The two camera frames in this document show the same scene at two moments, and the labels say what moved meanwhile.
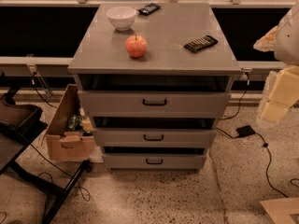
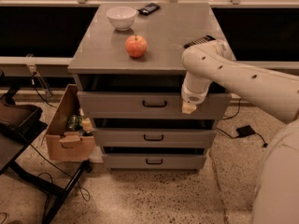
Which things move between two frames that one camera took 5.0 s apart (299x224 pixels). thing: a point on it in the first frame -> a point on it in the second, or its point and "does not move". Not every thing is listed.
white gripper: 287,42 -> 192,97
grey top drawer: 151,104 does not move
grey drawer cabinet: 154,78 does not move
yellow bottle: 87,124 does not move
